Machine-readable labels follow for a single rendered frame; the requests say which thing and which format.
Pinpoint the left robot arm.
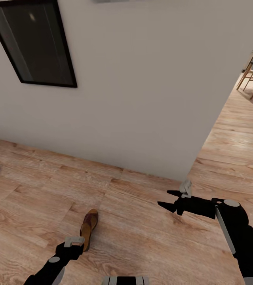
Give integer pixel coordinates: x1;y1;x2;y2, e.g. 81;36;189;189
24;236;85;285

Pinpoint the sandal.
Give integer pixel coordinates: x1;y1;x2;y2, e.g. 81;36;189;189
80;209;98;252

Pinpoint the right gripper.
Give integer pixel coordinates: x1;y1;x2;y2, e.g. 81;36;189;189
158;190;202;215

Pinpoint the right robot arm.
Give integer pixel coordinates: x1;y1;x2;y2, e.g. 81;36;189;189
158;180;253;285

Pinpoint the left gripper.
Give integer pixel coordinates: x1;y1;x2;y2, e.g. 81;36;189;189
55;244;84;262

